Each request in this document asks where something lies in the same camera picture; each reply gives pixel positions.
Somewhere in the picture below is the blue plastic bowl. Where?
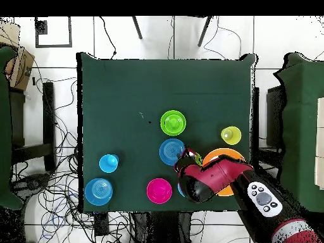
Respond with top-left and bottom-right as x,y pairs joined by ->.
159,138 -> 186,167
84,178 -> 114,206

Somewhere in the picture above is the large orange plastic bowl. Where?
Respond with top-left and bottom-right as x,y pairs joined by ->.
201,147 -> 246,197

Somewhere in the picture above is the green plastic bowl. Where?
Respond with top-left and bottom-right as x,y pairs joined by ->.
160,109 -> 187,137

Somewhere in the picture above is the pink plastic bowl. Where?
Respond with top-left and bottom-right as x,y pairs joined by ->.
146,178 -> 173,205

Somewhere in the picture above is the yellow plastic cup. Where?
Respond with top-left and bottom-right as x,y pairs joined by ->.
220,125 -> 242,146

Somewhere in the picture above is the dark green tablecloth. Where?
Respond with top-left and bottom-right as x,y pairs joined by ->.
76,52 -> 259,213

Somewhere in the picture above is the blue plastic cup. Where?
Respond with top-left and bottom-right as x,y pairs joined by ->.
99,153 -> 120,174

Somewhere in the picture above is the black equipment cabinet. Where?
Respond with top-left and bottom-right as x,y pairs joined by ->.
266,85 -> 285,150

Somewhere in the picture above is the black power adapter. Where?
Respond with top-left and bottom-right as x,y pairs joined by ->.
94,213 -> 110,237

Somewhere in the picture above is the green cloth side table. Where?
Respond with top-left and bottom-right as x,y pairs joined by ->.
273,52 -> 324,213
0,46 -> 23,211

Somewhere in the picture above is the black tripod leg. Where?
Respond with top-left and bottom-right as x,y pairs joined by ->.
197,16 -> 214,48
131,16 -> 143,41

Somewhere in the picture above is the white box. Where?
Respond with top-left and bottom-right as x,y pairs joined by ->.
314,97 -> 324,190

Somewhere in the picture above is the black knobbed floor stand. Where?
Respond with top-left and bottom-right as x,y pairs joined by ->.
26,174 -> 50,192

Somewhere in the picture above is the brown cardboard box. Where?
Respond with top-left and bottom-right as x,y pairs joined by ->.
4,46 -> 35,92

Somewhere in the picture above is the pale cardboard box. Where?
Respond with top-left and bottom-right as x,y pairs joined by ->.
0,20 -> 21,49

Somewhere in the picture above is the black floor cable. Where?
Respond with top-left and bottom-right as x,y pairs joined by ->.
99,16 -> 117,59

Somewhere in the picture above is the black bench frame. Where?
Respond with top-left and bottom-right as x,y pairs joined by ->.
9,82 -> 56,173

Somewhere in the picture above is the black floor frame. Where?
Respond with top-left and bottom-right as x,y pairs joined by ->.
34,16 -> 73,48

